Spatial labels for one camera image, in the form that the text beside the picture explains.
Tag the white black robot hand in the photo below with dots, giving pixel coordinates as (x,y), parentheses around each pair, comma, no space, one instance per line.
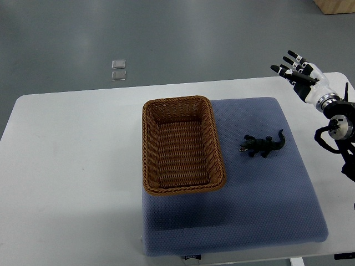
(308,81)

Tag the dark toy crocodile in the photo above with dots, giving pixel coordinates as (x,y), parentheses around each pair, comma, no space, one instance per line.
(262,146)

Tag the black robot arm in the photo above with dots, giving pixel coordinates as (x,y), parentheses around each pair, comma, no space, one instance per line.
(340,113)

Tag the brown wicker basket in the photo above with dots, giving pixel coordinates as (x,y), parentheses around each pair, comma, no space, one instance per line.
(181,151)

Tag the wooden box corner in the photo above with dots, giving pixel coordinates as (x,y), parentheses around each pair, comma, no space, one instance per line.
(328,7)

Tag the blue foam cushion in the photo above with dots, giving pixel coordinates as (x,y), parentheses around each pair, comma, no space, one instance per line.
(264,202)

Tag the upper floor plate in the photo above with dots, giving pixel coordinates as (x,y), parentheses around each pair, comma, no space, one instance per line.
(118,64)

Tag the black table bracket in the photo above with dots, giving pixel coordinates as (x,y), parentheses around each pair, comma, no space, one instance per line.
(344,256)

